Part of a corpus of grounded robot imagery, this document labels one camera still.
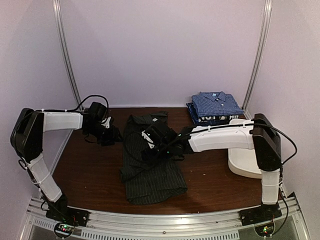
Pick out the dark striped long sleeve shirt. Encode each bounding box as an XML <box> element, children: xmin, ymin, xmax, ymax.
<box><xmin>120</xmin><ymin>111</ymin><xmax>188</xmax><ymax>205</ymax></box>

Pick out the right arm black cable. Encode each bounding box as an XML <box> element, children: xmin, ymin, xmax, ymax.
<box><xmin>252</xmin><ymin>119</ymin><xmax>298</xmax><ymax>166</ymax></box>

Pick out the right circuit board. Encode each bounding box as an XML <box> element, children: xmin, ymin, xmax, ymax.
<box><xmin>254</xmin><ymin>223</ymin><xmax>275</xmax><ymax>238</ymax></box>

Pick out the left aluminium frame post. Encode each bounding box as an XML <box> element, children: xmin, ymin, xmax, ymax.
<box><xmin>52</xmin><ymin>0</ymin><xmax>83</xmax><ymax>110</ymax></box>

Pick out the right aluminium frame post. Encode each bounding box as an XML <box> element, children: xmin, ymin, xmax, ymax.
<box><xmin>242</xmin><ymin>0</ymin><xmax>273</xmax><ymax>119</ymax></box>

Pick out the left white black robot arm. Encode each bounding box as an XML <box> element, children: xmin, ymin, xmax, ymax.
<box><xmin>10</xmin><ymin>102</ymin><xmax>123</xmax><ymax>222</ymax></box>

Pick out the blue checked folded shirt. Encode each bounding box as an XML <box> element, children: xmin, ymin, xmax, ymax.
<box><xmin>191</xmin><ymin>91</ymin><xmax>244</xmax><ymax>118</ymax></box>

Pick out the white plastic bin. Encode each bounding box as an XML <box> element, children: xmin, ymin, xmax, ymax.
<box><xmin>227</xmin><ymin>119</ymin><xmax>262</xmax><ymax>179</ymax></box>

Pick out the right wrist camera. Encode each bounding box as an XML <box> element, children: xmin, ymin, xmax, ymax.
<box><xmin>141</xmin><ymin>130</ymin><xmax>155</xmax><ymax>149</ymax></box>

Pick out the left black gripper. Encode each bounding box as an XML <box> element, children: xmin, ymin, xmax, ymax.
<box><xmin>85</xmin><ymin>123</ymin><xmax>124</xmax><ymax>147</ymax></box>

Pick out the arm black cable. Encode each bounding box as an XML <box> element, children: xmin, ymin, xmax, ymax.
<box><xmin>252</xmin><ymin>119</ymin><xmax>298</xmax><ymax>166</ymax></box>
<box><xmin>74</xmin><ymin>94</ymin><xmax>110</xmax><ymax>113</ymax></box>

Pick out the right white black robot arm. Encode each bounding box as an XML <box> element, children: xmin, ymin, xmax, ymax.
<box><xmin>140</xmin><ymin>114</ymin><xmax>283</xmax><ymax>221</ymax></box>

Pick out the dark blue printed folded shirt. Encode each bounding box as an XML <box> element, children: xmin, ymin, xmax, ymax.
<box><xmin>186</xmin><ymin>102</ymin><xmax>240</xmax><ymax>126</ymax></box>

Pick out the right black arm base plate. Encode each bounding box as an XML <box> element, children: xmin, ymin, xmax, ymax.
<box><xmin>239</xmin><ymin>203</ymin><xmax>282</xmax><ymax>226</ymax></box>

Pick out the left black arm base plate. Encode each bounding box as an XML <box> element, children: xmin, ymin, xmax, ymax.
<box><xmin>45</xmin><ymin>206</ymin><xmax>89</xmax><ymax>227</ymax></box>

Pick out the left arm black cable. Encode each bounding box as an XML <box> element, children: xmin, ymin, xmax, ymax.
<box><xmin>74</xmin><ymin>94</ymin><xmax>110</xmax><ymax>113</ymax></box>

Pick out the front aluminium rail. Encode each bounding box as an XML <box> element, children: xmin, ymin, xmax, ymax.
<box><xmin>24</xmin><ymin>192</ymin><xmax>312</xmax><ymax>240</ymax></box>

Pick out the circuit board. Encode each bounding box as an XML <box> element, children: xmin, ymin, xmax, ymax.
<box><xmin>254</xmin><ymin>223</ymin><xmax>275</xmax><ymax>238</ymax></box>
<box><xmin>53</xmin><ymin>222</ymin><xmax>75</xmax><ymax>238</ymax></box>

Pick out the left circuit board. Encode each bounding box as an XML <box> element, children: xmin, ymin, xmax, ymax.
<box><xmin>53</xmin><ymin>222</ymin><xmax>75</xmax><ymax>238</ymax></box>

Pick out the aluminium frame post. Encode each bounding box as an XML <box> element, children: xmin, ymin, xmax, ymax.
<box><xmin>242</xmin><ymin>0</ymin><xmax>273</xmax><ymax>119</ymax></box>
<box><xmin>52</xmin><ymin>0</ymin><xmax>83</xmax><ymax>110</ymax></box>

